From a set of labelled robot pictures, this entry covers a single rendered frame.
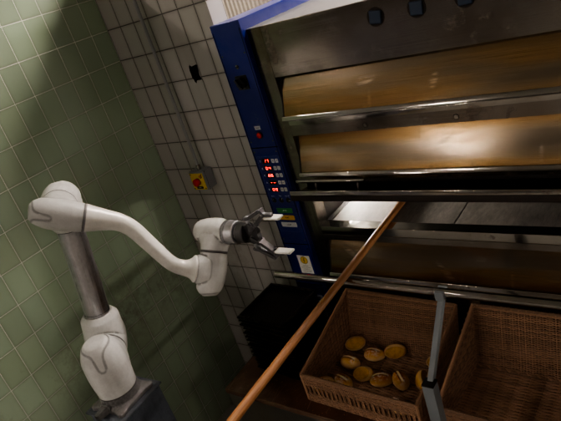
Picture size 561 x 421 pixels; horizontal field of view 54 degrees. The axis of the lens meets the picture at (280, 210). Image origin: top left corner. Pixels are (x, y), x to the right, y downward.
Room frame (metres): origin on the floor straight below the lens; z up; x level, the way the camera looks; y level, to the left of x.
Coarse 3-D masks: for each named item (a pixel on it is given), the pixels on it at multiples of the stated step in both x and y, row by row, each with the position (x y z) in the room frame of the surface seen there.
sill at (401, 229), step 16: (336, 224) 2.27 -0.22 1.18; (352, 224) 2.22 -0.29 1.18; (368, 224) 2.17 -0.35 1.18; (400, 224) 2.08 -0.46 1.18; (416, 224) 2.03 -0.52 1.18; (432, 224) 1.99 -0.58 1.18; (448, 224) 1.95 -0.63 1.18; (464, 240) 1.86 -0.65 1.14; (480, 240) 1.82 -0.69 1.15; (496, 240) 1.78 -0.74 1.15; (512, 240) 1.74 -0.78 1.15; (528, 240) 1.70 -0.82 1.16; (544, 240) 1.66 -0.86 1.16; (560, 240) 1.63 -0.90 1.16
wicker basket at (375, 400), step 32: (352, 320) 2.20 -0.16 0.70; (384, 320) 2.09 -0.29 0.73; (416, 320) 1.99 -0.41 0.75; (448, 320) 1.82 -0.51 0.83; (320, 352) 2.03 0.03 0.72; (352, 352) 2.12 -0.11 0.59; (416, 352) 1.97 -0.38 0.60; (448, 352) 1.77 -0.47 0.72; (320, 384) 1.85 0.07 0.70; (384, 416) 1.65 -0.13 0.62; (416, 416) 1.55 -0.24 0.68
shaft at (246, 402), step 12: (396, 204) 2.21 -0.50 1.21; (384, 228) 2.06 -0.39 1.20; (372, 240) 1.98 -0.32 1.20; (360, 252) 1.91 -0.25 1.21; (348, 276) 1.80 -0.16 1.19; (336, 288) 1.73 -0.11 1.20; (324, 300) 1.68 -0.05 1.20; (312, 312) 1.62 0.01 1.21; (300, 336) 1.53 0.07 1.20; (288, 348) 1.48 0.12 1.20; (276, 360) 1.44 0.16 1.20; (264, 372) 1.41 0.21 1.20; (264, 384) 1.36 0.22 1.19; (252, 396) 1.32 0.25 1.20; (240, 408) 1.28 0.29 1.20; (228, 420) 1.25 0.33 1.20
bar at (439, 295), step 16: (288, 272) 2.00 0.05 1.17; (384, 288) 1.69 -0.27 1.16; (400, 288) 1.65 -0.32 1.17; (416, 288) 1.62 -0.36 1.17; (432, 288) 1.58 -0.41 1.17; (448, 288) 1.55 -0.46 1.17; (528, 304) 1.37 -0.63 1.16; (544, 304) 1.34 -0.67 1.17; (560, 304) 1.31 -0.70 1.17; (432, 352) 1.46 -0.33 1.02; (432, 368) 1.43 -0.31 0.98; (432, 384) 1.39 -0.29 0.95; (432, 400) 1.38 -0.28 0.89; (432, 416) 1.39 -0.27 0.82
